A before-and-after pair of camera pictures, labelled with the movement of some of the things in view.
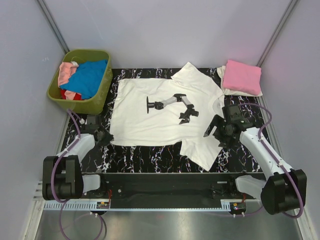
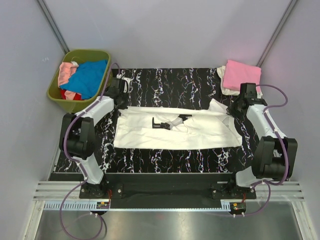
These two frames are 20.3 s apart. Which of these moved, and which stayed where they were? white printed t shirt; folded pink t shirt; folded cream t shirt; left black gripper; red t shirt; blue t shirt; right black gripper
Moved: left black gripper; right black gripper; white printed t shirt
Stayed: folded pink t shirt; red t shirt; blue t shirt; folded cream t shirt
